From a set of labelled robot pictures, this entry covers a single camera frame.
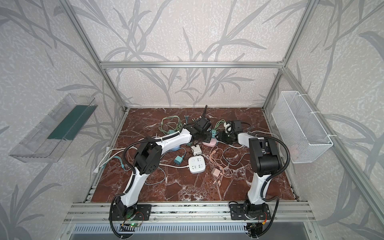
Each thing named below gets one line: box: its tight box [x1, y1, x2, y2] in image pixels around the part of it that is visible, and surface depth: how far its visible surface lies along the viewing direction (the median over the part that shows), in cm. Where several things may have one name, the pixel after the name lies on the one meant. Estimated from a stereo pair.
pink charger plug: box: [211, 167, 221, 178], surface depth 87 cm
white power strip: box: [188, 155, 206, 174], surface depth 90 cm
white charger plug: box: [191, 144, 202, 156], surface depth 95 cm
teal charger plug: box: [173, 155, 183, 165], surface depth 92 cm
